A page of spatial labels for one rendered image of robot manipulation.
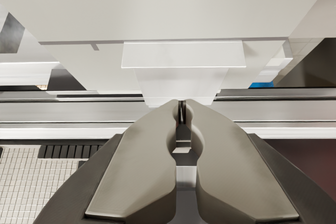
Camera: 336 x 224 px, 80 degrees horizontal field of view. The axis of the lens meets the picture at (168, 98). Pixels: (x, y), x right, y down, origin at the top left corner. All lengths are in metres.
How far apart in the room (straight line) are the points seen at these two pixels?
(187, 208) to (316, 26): 0.32
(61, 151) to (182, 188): 0.52
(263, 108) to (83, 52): 0.42
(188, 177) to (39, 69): 0.21
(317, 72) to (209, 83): 0.53
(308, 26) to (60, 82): 0.36
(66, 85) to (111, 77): 0.07
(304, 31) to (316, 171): 0.56
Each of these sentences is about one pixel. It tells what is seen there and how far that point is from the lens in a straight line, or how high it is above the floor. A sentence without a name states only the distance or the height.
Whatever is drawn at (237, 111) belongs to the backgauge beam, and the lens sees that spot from 0.49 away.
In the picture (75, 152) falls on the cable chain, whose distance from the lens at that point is 0.67.
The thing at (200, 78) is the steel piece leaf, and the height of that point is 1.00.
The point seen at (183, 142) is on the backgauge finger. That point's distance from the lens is 0.42.
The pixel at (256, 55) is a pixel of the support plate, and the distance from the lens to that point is 0.18.
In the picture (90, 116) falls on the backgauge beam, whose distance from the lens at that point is 0.51.
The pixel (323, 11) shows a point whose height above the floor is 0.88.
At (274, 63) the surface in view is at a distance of 0.26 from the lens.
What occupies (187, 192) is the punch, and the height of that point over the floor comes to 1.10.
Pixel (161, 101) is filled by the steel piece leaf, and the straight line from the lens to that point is 0.25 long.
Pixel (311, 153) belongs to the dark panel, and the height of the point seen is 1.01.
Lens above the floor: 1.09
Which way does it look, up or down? 22 degrees down
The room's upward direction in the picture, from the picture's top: 180 degrees counter-clockwise
